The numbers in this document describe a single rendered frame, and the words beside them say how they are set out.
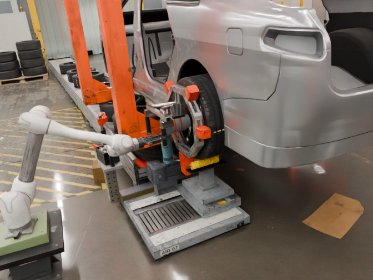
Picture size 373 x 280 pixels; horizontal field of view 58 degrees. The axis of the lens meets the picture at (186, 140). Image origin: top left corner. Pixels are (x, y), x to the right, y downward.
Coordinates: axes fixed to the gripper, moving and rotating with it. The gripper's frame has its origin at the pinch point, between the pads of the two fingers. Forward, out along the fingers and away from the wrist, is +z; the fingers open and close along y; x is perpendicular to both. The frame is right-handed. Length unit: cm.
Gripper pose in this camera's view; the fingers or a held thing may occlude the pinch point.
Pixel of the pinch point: (164, 136)
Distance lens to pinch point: 241.3
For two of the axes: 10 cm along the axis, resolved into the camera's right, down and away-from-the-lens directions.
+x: -0.8, -9.2, -3.7
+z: 9.0, -2.3, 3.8
